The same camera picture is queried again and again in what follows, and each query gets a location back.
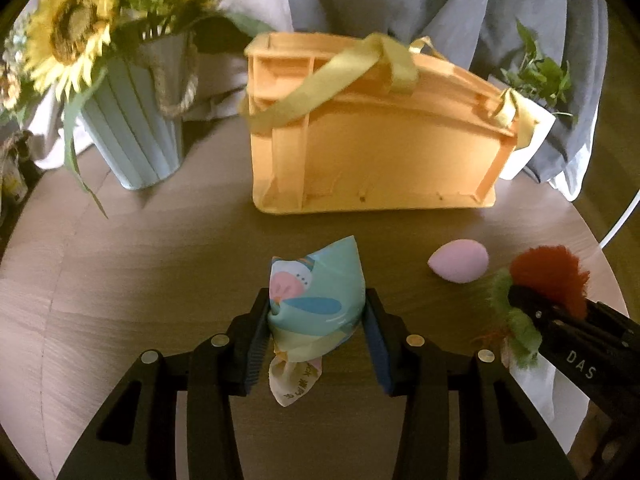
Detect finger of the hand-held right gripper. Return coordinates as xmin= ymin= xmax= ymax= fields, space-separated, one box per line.
xmin=507 ymin=283 xmax=593 ymax=331

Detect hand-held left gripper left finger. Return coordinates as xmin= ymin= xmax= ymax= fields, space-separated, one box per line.
xmin=55 ymin=287 xmax=274 ymax=480

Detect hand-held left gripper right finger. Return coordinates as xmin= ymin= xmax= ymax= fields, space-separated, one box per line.
xmin=362 ymin=287 xmax=581 ymax=480

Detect red pompom flower green stem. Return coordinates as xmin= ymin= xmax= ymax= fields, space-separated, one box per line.
xmin=472 ymin=244 xmax=592 ymax=369

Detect teal printed fabric pouch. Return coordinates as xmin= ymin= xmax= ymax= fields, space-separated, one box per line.
xmin=267 ymin=233 xmax=369 ymax=409

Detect orange plastic crate yellow handles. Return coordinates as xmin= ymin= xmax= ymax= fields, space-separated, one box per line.
xmin=242 ymin=31 xmax=539 ymax=215

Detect white folded cloth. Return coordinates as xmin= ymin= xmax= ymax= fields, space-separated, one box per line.
xmin=517 ymin=354 xmax=592 ymax=427

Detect pink egg-shaped sponge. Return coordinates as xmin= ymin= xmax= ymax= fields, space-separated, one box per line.
xmin=427 ymin=239 xmax=490 ymax=285

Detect white trim strip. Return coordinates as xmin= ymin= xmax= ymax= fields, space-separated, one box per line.
xmin=596 ymin=187 xmax=640 ymax=250

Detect white plant pot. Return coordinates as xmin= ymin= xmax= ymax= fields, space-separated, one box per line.
xmin=487 ymin=74 xmax=557 ymax=181

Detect green potted plant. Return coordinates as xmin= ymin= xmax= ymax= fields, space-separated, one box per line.
xmin=500 ymin=18 xmax=577 ymax=122

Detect pale green ribbed vase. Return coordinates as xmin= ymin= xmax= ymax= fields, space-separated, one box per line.
xmin=76 ymin=29 xmax=199 ymax=191

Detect wide grey curtain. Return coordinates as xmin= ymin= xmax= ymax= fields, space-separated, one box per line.
xmin=279 ymin=0 xmax=610 ymax=202

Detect artificial sunflower bouquet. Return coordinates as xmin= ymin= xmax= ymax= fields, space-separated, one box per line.
xmin=0 ymin=0 xmax=277 ymax=218

